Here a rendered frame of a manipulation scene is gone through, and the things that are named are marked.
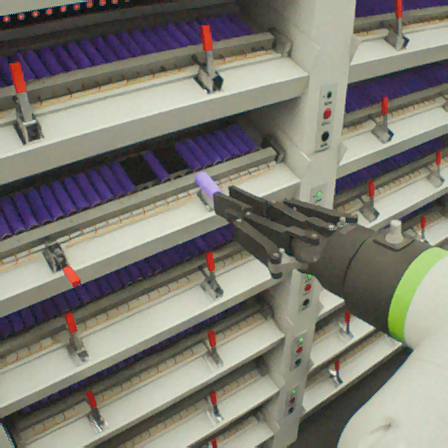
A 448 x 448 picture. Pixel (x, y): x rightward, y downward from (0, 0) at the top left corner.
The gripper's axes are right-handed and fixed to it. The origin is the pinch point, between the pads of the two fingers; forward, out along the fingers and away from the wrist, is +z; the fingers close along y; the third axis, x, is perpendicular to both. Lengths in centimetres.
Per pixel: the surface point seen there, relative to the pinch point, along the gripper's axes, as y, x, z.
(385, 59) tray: -45.1, -9.7, 12.4
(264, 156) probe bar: -20.4, 4.1, 19.3
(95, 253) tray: 13.7, 8.2, 17.3
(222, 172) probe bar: -11.2, 4.3, 19.4
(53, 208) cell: 16.3, 2.3, 24.0
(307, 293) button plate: -30, 38, 19
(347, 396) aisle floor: -58, 99, 30
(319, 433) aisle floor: -42, 99, 25
